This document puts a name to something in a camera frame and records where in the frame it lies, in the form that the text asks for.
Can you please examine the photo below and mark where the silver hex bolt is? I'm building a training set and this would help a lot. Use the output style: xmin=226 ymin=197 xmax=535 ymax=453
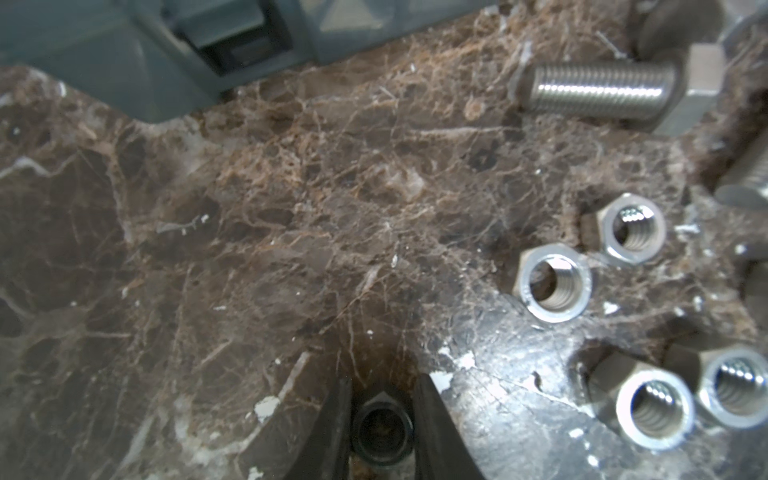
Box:
xmin=518 ymin=43 xmax=727 ymax=137
xmin=714 ymin=130 xmax=767 ymax=210

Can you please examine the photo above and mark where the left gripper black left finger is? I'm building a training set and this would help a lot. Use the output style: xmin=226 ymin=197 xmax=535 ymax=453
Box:
xmin=283 ymin=378 xmax=353 ymax=480

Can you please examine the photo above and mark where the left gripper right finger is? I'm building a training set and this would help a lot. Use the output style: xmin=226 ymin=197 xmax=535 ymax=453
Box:
xmin=413 ymin=374 xmax=485 ymax=480

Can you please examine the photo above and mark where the silver hex bolt lower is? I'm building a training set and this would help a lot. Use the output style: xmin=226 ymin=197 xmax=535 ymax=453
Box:
xmin=714 ymin=130 xmax=767 ymax=210

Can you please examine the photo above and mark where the clear plastic organizer box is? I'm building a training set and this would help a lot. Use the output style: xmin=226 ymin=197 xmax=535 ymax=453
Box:
xmin=1 ymin=0 xmax=482 ymax=123

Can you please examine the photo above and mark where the silver hex nut middle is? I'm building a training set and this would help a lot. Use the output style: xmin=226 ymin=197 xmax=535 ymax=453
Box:
xmin=663 ymin=334 xmax=767 ymax=430

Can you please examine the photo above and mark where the silver hex nut right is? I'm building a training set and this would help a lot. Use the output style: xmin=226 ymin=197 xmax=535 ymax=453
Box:
xmin=742 ymin=260 xmax=768 ymax=325

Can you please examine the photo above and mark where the black hex nut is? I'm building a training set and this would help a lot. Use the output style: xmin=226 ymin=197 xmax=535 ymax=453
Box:
xmin=351 ymin=391 xmax=414 ymax=468

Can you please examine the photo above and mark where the silver hex nut lower left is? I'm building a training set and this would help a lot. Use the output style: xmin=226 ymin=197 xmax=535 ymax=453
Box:
xmin=587 ymin=351 xmax=696 ymax=451

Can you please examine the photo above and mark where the silver hex bolt left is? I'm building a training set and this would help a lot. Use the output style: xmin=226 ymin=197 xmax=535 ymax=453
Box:
xmin=518 ymin=43 xmax=727 ymax=137

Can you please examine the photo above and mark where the silver hex nut small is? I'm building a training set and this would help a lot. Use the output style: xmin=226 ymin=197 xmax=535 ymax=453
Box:
xmin=580 ymin=193 xmax=667 ymax=267

